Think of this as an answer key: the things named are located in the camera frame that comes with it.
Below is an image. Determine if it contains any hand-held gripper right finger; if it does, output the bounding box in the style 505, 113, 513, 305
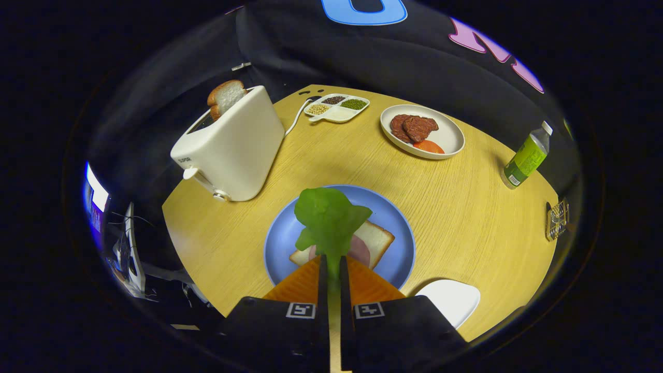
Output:
339, 255, 469, 373

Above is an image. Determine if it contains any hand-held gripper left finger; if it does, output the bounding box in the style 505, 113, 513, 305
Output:
218, 254, 330, 373

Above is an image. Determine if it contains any green lettuce leaf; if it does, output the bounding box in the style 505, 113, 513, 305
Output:
294, 187, 373, 311

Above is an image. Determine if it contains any toasted bread slice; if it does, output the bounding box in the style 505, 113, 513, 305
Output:
207, 79, 248, 122

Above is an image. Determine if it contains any pink ham slice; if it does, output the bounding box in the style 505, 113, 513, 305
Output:
308, 234, 371, 269

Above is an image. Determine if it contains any blue plate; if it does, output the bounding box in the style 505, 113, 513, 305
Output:
263, 184, 416, 291

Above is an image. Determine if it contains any white bread slice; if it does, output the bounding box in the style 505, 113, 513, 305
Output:
289, 220, 396, 270

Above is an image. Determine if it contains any white oval plate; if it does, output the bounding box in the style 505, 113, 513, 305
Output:
414, 279, 481, 330

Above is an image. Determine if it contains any white toaster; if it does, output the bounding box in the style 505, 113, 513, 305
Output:
170, 85, 286, 203

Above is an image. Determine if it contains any brown meat patty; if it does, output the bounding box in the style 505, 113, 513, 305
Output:
390, 114, 415, 144
403, 116, 440, 144

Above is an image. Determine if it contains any white divided bean tray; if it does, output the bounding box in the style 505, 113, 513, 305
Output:
304, 94, 371, 124

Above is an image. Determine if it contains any white plate with meat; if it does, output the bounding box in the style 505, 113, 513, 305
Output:
380, 104, 466, 160

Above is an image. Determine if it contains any clear glass holder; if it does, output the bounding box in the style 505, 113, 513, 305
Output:
545, 199, 570, 242

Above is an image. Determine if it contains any green label plastic bottle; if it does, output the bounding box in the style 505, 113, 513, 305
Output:
500, 121, 554, 190

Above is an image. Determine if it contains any bright screen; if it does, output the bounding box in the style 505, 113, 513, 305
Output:
83, 162, 110, 234

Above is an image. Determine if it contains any white power cord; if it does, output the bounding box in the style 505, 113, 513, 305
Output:
284, 96, 318, 137

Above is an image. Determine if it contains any white curved frame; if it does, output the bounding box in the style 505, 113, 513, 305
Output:
117, 202, 147, 297

